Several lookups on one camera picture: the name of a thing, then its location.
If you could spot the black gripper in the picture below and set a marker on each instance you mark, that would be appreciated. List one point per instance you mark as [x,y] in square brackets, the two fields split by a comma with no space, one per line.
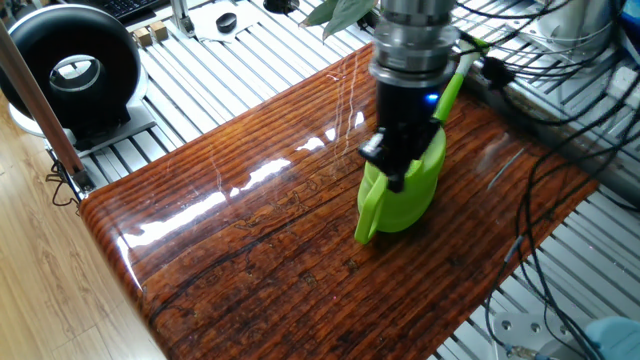
[405,115]

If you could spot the small wooden cube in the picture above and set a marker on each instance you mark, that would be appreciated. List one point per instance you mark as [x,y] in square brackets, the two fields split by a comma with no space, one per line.
[159,31]
[142,37]

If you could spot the wood grain board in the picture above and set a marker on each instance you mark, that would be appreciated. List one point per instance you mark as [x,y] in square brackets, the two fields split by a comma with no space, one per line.
[250,280]

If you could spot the small black round cap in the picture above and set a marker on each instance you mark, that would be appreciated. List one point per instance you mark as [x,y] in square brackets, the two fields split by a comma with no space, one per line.
[226,22]

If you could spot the white paper sheet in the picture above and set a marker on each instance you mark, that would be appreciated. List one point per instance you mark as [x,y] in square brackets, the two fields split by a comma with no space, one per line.
[252,20]

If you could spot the green plastic watering can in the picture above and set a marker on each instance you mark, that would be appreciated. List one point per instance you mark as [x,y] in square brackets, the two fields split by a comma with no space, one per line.
[400,210]

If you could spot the silver robot mounting plate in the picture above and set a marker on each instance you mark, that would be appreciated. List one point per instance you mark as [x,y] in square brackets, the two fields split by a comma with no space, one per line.
[522,325]

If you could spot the black keyboard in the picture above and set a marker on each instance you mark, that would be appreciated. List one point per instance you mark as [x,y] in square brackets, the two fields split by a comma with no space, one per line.
[125,7]

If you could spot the brown diagonal frame bar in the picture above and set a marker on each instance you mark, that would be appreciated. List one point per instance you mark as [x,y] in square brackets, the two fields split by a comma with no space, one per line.
[35,100]

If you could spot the white power strip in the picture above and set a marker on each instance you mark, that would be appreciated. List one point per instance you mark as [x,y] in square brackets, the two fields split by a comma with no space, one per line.
[625,82]

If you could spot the green leafy plant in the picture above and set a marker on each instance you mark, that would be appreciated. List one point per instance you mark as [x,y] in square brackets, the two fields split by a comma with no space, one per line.
[340,12]

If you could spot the small black device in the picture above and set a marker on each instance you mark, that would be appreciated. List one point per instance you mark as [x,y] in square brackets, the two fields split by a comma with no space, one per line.
[280,5]

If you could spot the aluminium upright post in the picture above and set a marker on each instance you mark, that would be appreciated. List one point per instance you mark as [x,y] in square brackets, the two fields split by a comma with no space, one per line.
[182,20]

